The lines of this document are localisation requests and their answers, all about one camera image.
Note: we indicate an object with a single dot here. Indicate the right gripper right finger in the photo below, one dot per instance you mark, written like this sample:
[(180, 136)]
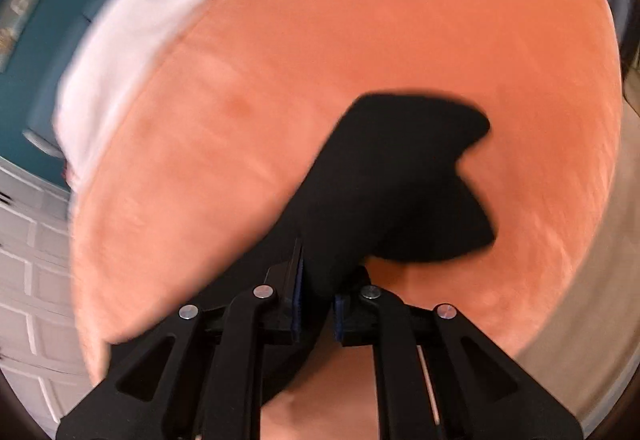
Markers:
[(438, 376)]

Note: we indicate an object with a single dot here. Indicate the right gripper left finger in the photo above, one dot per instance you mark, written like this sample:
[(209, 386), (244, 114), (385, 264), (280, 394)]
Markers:
[(198, 373)]

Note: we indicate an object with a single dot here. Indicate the black pants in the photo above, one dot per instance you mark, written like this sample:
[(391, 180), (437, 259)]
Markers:
[(384, 185)]

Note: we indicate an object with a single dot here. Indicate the white bed sheet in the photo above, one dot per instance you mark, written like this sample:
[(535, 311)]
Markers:
[(112, 59)]

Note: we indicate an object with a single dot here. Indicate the orange plush bed blanket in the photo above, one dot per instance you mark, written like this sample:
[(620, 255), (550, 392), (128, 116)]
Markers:
[(239, 105)]

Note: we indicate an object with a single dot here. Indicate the white panelled wardrobe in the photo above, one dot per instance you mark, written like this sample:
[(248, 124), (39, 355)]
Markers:
[(40, 351)]

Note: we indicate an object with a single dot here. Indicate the blue padded headboard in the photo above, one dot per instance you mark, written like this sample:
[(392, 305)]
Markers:
[(45, 69)]

